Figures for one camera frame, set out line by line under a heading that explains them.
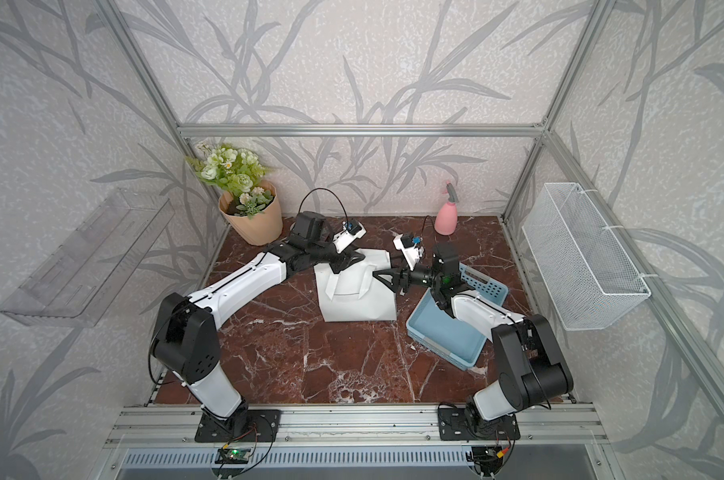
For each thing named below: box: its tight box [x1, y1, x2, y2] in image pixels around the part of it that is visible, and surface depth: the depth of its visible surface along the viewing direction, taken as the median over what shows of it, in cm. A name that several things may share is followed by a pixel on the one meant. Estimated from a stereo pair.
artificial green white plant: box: [185, 143, 274, 219], surface depth 96 cm
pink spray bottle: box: [434, 181, 459, 236], surface depth 110 cm
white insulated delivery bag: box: [314, 248, 397, 322], surface depth 84 cm
